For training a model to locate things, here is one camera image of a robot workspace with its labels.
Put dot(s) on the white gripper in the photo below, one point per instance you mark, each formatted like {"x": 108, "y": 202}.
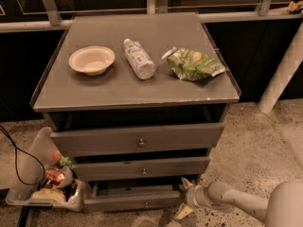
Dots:
{"x": 191, "y": 195}

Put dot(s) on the grey bottom drawer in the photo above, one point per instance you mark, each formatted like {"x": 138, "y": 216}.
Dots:
{"x": 134, "y": 194}

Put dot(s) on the grey drawer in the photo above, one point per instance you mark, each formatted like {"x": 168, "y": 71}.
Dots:
{"x": 134, "y": 194}
{"x": 137, "y": 139}
{"x": 141, "y": 169}

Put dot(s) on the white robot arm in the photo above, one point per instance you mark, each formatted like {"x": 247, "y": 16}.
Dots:
{"x": 284, "y": 208}

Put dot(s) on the grey middle drawer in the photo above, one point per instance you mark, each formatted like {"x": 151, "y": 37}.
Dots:
{"x": 141, "y": 169}

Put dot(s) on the grey top drawer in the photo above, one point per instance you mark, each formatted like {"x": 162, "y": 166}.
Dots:
{"x": 137, "y": 139}

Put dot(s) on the grey drawer cabinet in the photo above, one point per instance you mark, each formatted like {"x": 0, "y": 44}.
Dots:
{"x": 72, "y": 101}

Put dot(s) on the green orange toy vegetable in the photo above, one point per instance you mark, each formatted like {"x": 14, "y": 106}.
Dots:
{"x": 61, "y": 161}

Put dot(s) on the red snack package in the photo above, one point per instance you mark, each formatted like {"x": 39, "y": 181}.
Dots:
{"x": 55, "y": 176}

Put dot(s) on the green chip bag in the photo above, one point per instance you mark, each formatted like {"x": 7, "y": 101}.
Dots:
{"x": 191, "y": 65}

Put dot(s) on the beige bread item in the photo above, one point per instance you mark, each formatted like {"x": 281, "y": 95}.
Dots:
{"x": 54, "y": 194}

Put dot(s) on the clear plastic water bottle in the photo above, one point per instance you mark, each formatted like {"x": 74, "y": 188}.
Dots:
{"x": 139, "y": 60}

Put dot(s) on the clear plastic bin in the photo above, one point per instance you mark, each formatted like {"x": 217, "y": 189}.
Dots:
{"x": 32, "y": 166}

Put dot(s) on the white paper bowl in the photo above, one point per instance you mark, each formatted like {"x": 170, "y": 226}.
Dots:
{"x": 92, "y": 60}

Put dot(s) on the white diagonal pole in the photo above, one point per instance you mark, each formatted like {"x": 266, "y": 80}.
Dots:
{"x": 284, "y": 73}

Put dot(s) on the metal railing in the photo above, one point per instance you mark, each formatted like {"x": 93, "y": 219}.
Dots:
{"x": 37, "y": 15}

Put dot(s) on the yellow object on ledge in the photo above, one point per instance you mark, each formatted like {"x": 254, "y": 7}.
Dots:
{"x": 295, "y": 7}

